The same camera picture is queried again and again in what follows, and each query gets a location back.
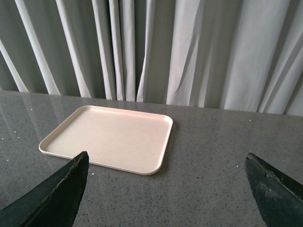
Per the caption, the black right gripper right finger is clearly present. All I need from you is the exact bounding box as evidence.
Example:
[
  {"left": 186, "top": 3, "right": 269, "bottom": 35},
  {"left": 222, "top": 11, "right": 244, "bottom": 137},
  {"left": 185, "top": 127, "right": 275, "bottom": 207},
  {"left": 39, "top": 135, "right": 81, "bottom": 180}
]
[{"left": 245, "top": 153, "right": 303, "bottom": 227}]

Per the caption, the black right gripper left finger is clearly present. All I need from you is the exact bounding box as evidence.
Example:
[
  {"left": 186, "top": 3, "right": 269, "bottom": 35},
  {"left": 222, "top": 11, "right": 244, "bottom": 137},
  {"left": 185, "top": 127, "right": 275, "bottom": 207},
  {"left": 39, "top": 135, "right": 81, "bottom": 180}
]
[{"left": 0, "top": 151, "right": 89, "bottom": 227}]

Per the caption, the beige rectangular plastic tray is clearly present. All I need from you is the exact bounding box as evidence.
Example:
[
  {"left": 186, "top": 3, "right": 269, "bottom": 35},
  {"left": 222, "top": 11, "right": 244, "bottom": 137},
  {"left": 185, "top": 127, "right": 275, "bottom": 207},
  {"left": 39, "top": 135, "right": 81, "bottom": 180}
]
[{"left": 39, "top": 105, "right": 173, "bottom": 175}]

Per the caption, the grey pleated curtain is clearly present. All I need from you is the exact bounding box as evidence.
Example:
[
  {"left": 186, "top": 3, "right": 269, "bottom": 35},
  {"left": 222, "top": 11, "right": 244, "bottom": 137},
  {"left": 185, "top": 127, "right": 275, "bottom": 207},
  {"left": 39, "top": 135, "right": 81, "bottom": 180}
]
[{"left": 0, "top": 0, "right": 303, "bottom": 116}]

